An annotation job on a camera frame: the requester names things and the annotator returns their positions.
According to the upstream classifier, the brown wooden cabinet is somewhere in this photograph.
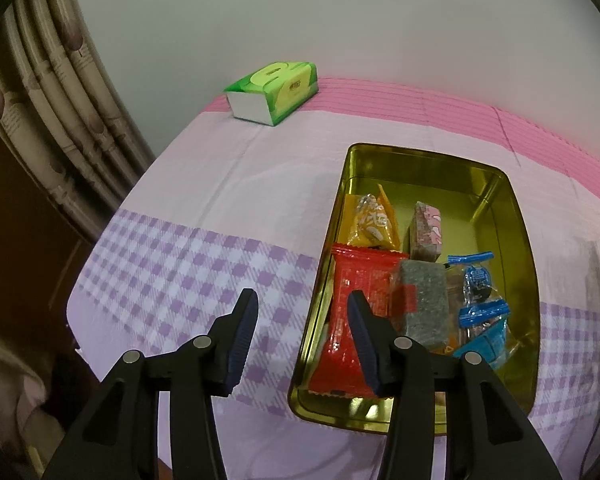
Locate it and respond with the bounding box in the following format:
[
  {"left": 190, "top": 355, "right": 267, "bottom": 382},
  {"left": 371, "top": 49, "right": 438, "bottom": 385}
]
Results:
[{"left": 0, "top": 115, "right": 94, "bottom": 346}]

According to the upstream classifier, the pink cake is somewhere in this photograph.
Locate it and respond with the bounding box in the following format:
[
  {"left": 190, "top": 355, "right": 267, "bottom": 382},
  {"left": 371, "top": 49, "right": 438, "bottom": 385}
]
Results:
[{"left": 409, "top": 201, "right": 444, "bottom": 262}]

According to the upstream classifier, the red snack packet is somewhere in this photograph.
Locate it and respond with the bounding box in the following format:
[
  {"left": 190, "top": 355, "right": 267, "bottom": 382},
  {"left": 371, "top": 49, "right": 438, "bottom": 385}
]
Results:
[{"left": 307, "top": 242, "right": 411, "bottom": 399}]

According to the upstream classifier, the blue cookie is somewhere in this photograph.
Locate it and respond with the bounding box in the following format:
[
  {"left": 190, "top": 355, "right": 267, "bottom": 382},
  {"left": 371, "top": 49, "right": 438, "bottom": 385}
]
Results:
[
  {"left": 447, "top": 251, "right": 496, "bottom": 307},
  {"left": 457, "top": 299, "right": 511, "bottom": 364}
]

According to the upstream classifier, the clear pastry snack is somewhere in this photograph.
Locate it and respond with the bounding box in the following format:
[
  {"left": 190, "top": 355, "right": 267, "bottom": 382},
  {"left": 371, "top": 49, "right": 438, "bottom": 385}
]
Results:
[{"left": 442, "top": 267, "right": 528, "bottom": 373}]

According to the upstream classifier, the orange snack packet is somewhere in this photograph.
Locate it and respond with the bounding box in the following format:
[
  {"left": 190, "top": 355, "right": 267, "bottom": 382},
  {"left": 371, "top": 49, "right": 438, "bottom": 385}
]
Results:
[{"left": 342, "top": 183, "right": 404, "bottom": 251}]

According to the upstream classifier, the gold tin box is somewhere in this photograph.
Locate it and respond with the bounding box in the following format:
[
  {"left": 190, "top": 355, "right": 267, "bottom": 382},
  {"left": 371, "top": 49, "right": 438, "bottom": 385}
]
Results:
[{"left": 287, "top": 143, "right": 541, "bottom": 433}]

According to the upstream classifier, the green tissue pack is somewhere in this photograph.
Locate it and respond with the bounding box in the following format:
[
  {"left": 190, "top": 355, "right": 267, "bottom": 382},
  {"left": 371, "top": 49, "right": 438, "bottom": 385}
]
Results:
[{"left": 224, "top": 61, "right": 319, "bottom": 127}]

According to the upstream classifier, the pink purple checked cloth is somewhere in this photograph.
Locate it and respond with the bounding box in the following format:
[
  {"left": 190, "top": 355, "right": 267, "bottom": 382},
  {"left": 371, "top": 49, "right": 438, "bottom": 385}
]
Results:
[{"left": 65, "top": 77, "right": 600, "bottom": 480}]

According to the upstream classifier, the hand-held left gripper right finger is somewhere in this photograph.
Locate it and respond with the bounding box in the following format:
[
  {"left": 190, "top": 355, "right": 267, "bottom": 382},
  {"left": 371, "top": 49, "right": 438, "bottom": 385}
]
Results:
[{"left": 347, "top": 290, "right": 563, "bottom": 480}]

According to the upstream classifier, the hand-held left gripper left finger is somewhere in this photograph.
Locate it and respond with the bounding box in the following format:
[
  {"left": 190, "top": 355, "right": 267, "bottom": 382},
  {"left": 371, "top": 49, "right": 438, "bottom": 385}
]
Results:
[{"left": 40, "top": 288, "right": 259, "bottom": 480}]

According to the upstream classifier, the beige patterned curtain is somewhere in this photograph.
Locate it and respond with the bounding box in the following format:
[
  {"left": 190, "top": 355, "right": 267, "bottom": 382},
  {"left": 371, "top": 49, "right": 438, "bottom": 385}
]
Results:
[{"left": 0, "top": 0, "right": 156, "bottom": 244}]

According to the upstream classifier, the grey cake red label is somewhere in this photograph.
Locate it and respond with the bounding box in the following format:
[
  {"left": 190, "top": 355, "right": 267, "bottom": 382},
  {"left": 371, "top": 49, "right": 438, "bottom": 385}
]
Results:
[{"left": 390, "top": 259, "right": 456, "bottom": 354}]

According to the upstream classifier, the beige cloth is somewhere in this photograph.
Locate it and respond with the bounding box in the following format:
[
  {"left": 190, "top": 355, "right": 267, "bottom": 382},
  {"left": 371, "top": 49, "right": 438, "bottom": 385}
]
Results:
[{"left": 0, "top": 322, "right": 67, "bottom": 461}]

